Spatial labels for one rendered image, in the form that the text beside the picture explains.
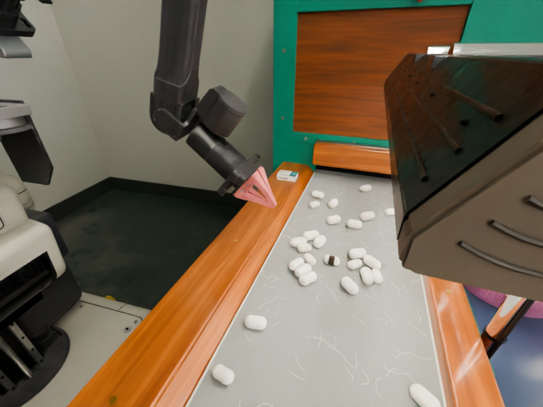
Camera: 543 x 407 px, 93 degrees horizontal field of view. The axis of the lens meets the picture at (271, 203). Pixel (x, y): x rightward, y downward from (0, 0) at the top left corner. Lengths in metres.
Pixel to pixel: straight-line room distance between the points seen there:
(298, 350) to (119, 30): 2.17
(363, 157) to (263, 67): 1.10
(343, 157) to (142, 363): 0.71
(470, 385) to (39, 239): 0.77
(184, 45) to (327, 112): 0.55
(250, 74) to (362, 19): 1.05
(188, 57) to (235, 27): 1.38
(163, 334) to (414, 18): 0.88
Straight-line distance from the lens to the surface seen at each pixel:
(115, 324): 1.15
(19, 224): 0.75
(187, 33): 0.47
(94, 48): 2.45
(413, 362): 0.47
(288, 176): 0.81
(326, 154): 0.86
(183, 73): 0.48
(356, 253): 0.57
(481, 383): 0.46
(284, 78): 0.91
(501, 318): 0.48
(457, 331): 0.50
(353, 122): 0.90
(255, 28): 1.81
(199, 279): 0.50
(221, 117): 0.46
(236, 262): 0.52
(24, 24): 0.78
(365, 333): 0.47
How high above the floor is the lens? 1.11
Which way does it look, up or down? 30 degrees down
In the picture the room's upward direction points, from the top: straight up
